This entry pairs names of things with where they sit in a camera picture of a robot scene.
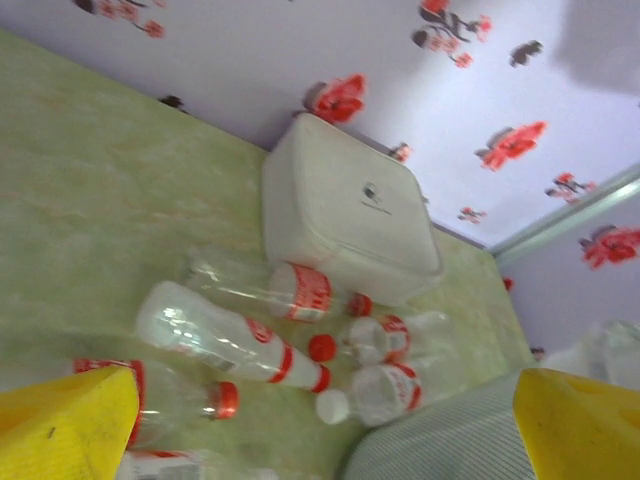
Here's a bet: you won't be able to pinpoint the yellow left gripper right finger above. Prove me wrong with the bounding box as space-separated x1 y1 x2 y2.
513 368 640 480

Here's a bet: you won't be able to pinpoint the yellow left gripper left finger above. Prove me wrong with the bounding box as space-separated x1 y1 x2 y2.
0 365 140 480

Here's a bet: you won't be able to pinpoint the large clear bottle barcode label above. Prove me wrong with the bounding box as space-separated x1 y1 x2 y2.
119 447 281 480

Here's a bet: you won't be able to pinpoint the tall clear bottle red bands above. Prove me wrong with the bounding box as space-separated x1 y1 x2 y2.
134 280 334 395

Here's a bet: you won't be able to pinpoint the small clear bottle white cap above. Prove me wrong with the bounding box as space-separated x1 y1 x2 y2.
314 362 451 429

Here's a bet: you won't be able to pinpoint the small clear bottle red cap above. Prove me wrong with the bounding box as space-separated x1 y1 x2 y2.
307 310 451 366

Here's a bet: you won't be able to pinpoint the clear bottle wide red label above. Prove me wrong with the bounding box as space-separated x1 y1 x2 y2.
180 247 375 322

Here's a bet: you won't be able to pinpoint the grey ribbed plastic bin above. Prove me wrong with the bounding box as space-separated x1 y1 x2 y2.
339 372 539 480

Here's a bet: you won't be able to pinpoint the white plastic lidded box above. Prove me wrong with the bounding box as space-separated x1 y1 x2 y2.
260 112 445 307

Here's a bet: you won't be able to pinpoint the aluminium frame post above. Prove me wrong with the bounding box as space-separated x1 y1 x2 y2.
492 164 640 266

